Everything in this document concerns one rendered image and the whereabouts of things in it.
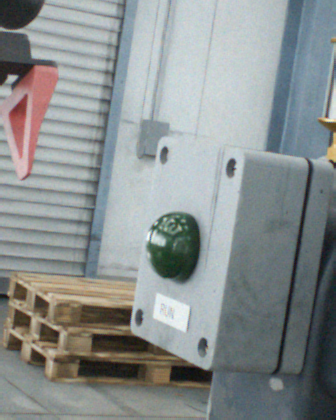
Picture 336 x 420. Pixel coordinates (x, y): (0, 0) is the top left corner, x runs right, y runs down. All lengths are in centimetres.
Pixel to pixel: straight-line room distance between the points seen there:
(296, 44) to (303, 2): 33
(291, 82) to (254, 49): 41
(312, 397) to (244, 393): 4
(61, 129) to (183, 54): 115
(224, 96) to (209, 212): 874
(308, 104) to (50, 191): 207
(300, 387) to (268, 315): 4
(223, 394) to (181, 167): 11
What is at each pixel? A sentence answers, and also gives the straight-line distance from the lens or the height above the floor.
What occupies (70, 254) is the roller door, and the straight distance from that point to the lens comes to 871.
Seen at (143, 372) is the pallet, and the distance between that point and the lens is 636.
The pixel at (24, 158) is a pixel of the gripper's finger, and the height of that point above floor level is 130.
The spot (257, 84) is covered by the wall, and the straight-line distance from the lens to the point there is 937.
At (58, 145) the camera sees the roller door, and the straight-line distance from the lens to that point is 857.
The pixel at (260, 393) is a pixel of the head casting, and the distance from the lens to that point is 53.
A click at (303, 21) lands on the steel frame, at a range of 950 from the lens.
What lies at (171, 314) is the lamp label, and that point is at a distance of 51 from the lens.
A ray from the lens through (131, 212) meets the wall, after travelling 893.
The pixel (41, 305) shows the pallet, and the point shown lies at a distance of 639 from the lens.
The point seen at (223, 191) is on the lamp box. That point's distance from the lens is 48.
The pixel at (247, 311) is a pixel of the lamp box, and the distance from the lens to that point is 48.
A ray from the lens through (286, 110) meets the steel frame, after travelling 946.
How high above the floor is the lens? 133
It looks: 3 degrees down
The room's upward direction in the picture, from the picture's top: 9 degrees clockwise
